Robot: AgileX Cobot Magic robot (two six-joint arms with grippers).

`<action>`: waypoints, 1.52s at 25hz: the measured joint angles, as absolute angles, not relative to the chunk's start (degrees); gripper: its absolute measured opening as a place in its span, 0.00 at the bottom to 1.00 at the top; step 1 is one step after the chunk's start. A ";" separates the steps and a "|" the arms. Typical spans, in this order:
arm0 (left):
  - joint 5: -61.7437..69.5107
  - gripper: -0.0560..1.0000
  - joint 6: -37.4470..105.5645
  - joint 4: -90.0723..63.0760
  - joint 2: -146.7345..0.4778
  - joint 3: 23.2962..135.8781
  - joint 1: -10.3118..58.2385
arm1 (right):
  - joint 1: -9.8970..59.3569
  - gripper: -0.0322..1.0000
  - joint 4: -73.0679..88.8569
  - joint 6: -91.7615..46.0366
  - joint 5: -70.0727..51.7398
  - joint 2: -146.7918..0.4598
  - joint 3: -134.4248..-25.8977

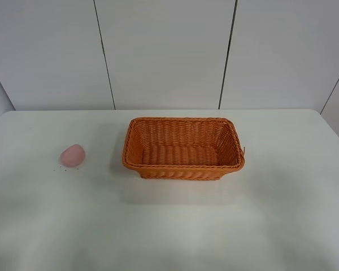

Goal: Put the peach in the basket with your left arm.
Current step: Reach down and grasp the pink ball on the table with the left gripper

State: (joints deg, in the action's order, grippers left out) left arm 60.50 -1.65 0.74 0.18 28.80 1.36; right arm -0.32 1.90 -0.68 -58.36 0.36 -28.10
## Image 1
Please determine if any pink peach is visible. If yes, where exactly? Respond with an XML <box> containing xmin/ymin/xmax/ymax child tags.
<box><xmin>60</xmin><ymin>144</ymin><xmax>85</xmax><ymax>168</ymax></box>

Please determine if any orange woven wicker basket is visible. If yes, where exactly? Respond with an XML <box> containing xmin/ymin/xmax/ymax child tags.
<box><xmin>122</xmin><ymin>117</ymin><xmax>245</xmax><ymax>181</ymax></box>

